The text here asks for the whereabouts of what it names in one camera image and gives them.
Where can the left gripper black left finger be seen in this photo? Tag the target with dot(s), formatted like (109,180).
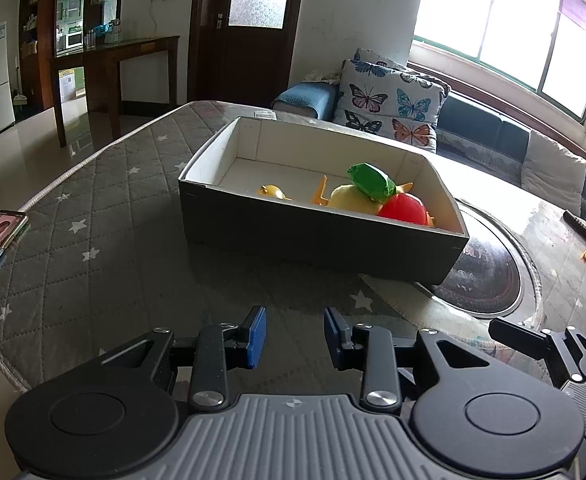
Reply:
(222,347)

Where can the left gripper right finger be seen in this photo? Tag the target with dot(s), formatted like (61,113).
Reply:
(369,349)

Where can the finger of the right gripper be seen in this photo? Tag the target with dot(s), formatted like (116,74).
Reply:
(533,344)

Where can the red toy pepper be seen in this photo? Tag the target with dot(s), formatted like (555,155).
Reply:
(405,207)

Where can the yellow toy chick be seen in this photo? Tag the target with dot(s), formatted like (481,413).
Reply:
(346,197)

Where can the green toy vegetable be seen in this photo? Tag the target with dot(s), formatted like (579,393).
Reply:
(372,181)

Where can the white cardboard box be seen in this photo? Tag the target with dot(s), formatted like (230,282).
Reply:
(218,185)

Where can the orange toy pear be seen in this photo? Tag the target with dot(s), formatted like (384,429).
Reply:
(271,191)

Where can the round glass stove plate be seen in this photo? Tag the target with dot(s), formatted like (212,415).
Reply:
(494,277)

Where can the grey quilted table cover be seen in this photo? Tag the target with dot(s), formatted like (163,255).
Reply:
(105,259)

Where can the black remote control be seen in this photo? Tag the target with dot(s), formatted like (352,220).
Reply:
(576,223)

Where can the grey cushion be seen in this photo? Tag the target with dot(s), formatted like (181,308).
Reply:
(553,173)

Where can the blue sofa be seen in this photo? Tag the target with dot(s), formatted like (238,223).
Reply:
(467,131)

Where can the white remote control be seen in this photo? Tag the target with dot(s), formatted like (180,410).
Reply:
(265,115)

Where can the butterfly print pillow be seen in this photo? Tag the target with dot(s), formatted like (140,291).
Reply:
(381,97)

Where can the dark wooden console table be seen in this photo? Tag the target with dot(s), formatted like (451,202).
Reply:
(103,78)

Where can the dark wooden door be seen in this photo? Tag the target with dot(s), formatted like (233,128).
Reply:
(240,51)

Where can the dark wooden shelf cabinet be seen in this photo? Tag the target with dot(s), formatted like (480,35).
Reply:
(50,27)

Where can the window with green frame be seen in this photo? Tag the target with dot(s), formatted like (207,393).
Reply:
(538,44)

